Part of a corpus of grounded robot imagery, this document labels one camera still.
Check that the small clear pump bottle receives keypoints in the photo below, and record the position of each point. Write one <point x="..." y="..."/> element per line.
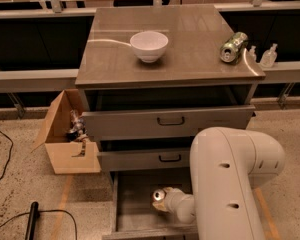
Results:
<point x="252" y="52"/>

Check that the grey bottom drawer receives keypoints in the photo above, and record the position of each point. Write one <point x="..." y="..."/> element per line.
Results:
<point x="133" y="215"/>

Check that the grey top drawer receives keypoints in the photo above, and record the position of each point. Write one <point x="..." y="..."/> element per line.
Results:
<point x="163" y="123"/>

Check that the red coke can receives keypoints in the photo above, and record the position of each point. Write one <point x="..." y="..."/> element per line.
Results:
<point x="158" y="196"/>

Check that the green soda can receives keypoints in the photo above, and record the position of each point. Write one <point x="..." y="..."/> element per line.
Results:
<point x="231" y="50"/>

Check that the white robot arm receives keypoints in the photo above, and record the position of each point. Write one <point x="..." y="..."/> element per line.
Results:
<point x="225" y="165"/>

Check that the clear sanitizer bottle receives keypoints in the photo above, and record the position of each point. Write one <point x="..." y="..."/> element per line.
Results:
<point x="269" y="57"/>

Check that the cardboard box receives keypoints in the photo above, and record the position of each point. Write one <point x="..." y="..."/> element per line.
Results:
<point x="66" y="157"/>

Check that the crumpled wrappers in box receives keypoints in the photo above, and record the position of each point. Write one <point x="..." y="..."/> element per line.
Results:
<point x="77" y="132"/>

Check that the grey middle drawer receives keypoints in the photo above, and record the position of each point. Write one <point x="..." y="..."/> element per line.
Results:
<point x="144" y="159"/>

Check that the black cylindrical plug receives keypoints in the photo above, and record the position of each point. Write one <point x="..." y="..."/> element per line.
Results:
<point x="31" y="224"/>

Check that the white ceramic bowl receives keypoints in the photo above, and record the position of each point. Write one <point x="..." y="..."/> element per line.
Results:
<point x="149" y="46"/>

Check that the metal railing frame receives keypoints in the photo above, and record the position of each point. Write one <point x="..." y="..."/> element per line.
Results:
<point x="22" y="29"/>

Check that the grey drawer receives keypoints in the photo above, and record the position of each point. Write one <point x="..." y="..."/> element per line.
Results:
<point x="144" y="159"/>
<point x="133" y="215"/>
<point x="163" y="123"/>

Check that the grey drawer cabinet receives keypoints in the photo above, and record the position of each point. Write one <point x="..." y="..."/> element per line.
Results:
<point x="190" y="73"/>

